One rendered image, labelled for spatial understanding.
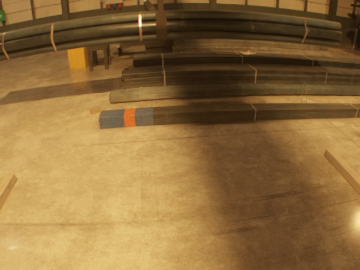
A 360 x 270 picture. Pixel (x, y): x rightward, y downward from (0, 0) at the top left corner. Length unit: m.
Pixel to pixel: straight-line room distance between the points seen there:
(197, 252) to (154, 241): 0.33
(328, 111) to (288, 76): 1.21
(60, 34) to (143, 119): 1.74
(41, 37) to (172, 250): 3.31
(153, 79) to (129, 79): 0.39
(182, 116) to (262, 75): 1.94
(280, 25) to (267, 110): 1.34
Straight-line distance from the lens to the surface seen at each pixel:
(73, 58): 7.31
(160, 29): 3.73
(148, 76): 4.44
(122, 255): 1.98
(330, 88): 5.46
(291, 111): 3.94
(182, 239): 2.04
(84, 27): 3.95
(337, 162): 3.07
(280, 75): 5.02
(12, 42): 4.32
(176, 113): 3.47
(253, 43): 9.89
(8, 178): 2.99
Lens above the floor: 1.59
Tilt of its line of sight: 31 degrees down
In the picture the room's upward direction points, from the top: 1 degrees counter-clockwise
